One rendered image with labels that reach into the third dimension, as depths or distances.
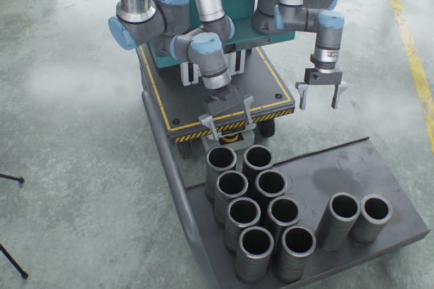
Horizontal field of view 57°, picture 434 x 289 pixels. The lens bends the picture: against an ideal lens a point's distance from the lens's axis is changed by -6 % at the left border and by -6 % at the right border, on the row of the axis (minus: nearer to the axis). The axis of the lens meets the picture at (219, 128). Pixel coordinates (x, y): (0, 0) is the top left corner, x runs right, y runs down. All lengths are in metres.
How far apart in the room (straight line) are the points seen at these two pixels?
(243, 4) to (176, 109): 0.62
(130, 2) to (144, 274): 1.21
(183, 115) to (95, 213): 0.68
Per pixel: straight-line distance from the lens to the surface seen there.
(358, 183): 2.07
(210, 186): 1.79
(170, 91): 2.24
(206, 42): 1.32
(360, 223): 1.77
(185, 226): 1.07
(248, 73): 2.34
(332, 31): 1.50
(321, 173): 2.05
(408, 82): 3.08
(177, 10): 1.71
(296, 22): 1.60
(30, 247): 2.25
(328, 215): 1.65
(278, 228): 1.59
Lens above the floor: 1.90
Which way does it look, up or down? 50 degrees down
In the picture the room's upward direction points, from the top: 2 degrees clockwise
